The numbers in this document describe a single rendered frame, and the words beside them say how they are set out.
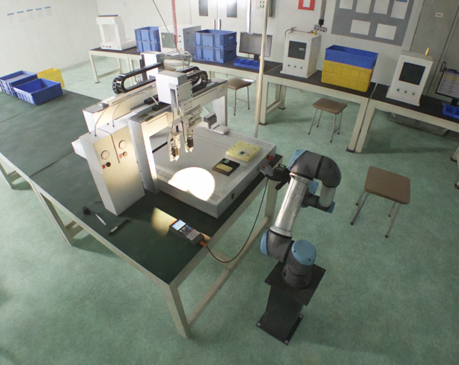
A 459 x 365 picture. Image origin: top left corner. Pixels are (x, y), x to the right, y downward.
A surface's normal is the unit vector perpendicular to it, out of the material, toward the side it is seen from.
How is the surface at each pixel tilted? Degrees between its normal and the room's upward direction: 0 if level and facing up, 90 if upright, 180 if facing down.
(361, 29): 90
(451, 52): 90
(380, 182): 1
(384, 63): 90
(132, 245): 0
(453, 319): 0
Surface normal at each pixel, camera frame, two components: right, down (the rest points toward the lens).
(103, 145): 0.84, 0.34
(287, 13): -0.54, 0.53
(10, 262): 0.00, -0.77
